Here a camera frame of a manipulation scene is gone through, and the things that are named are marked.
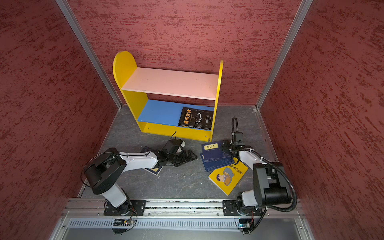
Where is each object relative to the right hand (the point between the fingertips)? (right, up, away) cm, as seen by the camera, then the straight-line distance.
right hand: (224, 150), depth 93 cm
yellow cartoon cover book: (0, -14, -10) cm, 17 cm away
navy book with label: (-7, 0, 0) cm, 7 cm away
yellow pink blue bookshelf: (-39, +33, +14) cm, 53 cm away
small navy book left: (-41, -10, -8) cm, 43 cm away
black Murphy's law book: (-18, +20, -1) cm, 27 cm away
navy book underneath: (-9, -8, -6) cm, 14 cm away
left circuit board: (-55, -31, -22) cm, 67 cm away
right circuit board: (+6, -31, -22) cm, 39 cm away
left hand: (-20, -6, -7) cm, 22 cm away
